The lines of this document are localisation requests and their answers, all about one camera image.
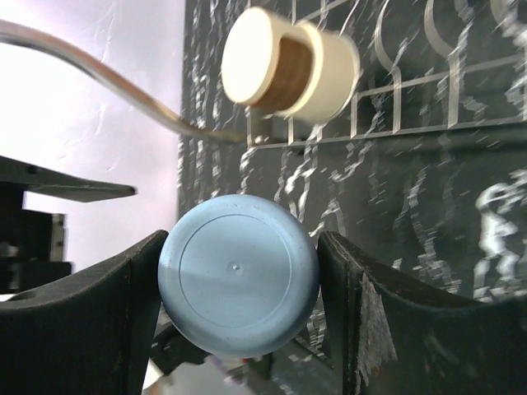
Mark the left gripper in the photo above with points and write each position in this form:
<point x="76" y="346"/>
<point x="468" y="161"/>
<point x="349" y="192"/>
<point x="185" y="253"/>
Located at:
<point x="32" y="242"/>

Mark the metal two-tier dish rack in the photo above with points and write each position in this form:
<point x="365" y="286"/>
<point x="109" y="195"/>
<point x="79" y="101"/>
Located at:
<point x="426" y="66"/>

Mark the cream and brown cup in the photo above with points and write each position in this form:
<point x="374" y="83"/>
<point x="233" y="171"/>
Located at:
<point x="291" y="70"/>

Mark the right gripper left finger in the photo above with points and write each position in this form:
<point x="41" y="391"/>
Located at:
<point x="87" y="333"/>

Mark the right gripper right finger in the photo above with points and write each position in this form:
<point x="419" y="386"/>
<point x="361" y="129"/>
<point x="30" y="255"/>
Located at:
<point x="390" y="333"/>

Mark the blue plastic cup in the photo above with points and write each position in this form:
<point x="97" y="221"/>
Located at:
<point x="238" y="276"/>

